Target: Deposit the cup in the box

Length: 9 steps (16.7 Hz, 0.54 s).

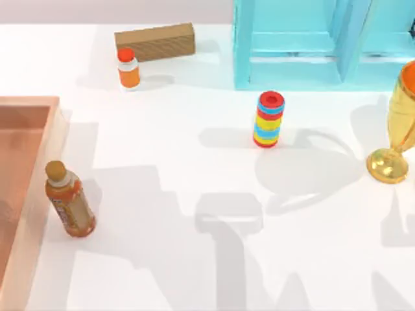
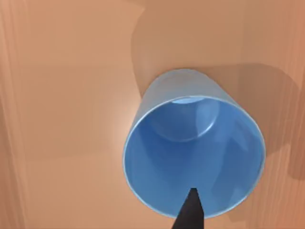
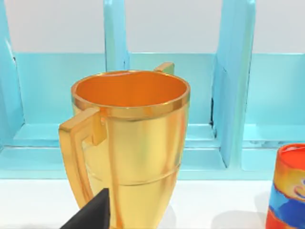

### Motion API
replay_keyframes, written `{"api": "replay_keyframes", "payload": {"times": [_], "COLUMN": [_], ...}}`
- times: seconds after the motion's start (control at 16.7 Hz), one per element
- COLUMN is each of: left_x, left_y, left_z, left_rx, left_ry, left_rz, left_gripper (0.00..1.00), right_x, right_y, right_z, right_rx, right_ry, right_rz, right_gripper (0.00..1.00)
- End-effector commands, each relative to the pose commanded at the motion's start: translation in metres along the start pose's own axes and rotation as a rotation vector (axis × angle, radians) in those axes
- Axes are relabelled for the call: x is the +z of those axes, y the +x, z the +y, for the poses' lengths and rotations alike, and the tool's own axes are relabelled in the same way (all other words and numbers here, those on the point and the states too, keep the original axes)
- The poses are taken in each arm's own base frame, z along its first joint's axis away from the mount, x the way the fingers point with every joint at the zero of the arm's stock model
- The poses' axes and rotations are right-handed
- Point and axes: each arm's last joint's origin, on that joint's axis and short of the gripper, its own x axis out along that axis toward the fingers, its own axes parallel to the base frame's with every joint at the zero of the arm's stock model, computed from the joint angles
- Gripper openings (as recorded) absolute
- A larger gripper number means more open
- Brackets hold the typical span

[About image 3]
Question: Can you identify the light blue rack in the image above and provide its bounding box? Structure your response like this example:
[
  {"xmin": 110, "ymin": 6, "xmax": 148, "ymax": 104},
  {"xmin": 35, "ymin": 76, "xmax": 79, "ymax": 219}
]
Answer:
[{"xmin": 0, "ymin": 0, "xmax": 305, "ymax": 180}]

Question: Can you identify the gold trophy cup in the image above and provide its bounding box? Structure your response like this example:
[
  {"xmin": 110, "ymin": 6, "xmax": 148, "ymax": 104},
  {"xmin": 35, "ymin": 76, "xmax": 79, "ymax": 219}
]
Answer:
[{"xmin": 58, "ymin": 62, "xmax": 191, "ymax": 229}]

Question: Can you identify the red and blue can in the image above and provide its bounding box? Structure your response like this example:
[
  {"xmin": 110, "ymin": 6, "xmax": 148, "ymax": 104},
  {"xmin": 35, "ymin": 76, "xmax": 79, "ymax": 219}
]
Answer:
[{"xmin": 265, "ymin": 143, "xmax": 305, "ymax": 229}]

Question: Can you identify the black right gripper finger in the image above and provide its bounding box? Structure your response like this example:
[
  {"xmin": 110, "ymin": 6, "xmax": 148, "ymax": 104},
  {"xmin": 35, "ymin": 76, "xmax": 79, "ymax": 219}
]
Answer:
[{"xmin": 60, "ymin": 187, "xmax": 111, "ymax": 229}]

